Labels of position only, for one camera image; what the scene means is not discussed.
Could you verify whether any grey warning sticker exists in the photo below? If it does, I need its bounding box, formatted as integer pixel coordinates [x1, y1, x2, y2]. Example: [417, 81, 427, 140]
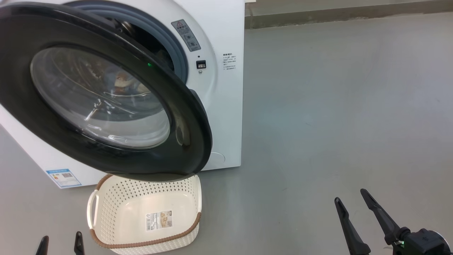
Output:
[171, 19, 201, 52]

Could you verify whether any round black washing machine door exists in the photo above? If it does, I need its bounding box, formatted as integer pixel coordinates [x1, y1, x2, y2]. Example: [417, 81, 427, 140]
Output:
[0, 2, 213, 182]

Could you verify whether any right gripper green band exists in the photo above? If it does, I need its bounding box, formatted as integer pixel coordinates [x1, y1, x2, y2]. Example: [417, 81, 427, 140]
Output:
[334, 188, 411, 255]

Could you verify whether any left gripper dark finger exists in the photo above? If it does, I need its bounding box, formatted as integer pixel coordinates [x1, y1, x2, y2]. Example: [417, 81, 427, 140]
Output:
[74, 232, 85, 255]
[35, 236, 49, 255]

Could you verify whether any blue cartoon print garment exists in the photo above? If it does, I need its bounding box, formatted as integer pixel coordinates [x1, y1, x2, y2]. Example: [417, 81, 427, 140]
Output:
[104, 66, 150, 97]

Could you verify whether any blue energy label sticker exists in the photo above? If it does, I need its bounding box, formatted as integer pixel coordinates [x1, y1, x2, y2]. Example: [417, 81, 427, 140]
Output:
[46, 169, 82, 188]

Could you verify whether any paper label inside basket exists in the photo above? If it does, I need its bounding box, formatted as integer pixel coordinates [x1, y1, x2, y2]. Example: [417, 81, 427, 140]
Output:
[146, 211, 173, 232]

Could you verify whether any cream perforated laundry basket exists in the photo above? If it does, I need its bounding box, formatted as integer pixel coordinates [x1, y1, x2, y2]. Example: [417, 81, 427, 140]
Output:
[87, 174, 202, 255]

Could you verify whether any white front-load washing machine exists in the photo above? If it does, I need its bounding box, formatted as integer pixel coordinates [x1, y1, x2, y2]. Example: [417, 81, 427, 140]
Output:
[0, 0, 245, 189]

